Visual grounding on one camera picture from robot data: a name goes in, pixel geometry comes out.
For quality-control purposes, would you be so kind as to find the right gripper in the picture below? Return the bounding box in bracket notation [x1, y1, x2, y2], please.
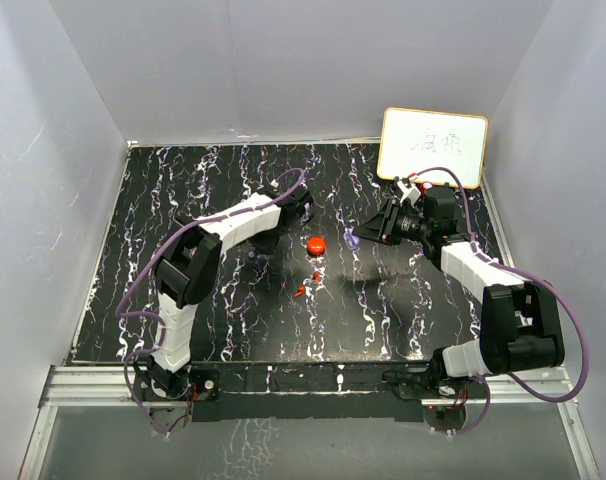
[354, 198, 432, 246]

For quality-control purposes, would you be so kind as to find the lilac earbud charging case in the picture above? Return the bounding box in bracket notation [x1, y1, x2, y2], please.
[343, 228, 360, 251]

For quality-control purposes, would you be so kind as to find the orange earbud charging case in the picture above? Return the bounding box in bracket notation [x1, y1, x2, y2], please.
[306, 237, 327, 257]

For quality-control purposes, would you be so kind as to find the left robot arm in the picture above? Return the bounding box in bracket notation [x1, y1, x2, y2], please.
[146, 185, 313, 399]

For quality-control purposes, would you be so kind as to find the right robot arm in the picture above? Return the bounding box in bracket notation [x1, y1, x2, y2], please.
[354, 186, 565, 397]

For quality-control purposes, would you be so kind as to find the yellow framed whiteboard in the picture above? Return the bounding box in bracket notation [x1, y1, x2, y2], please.
[377, 107, 489, 189]

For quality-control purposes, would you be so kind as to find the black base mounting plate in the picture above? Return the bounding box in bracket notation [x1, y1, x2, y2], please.
[134, 360, 487, 428]

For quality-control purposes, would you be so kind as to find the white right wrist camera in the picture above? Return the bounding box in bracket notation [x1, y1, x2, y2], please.
[395, 177, 421, 207]

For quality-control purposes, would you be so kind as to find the aluminium frame rail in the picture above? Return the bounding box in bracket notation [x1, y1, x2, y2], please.
[20, 367, 600, 479]

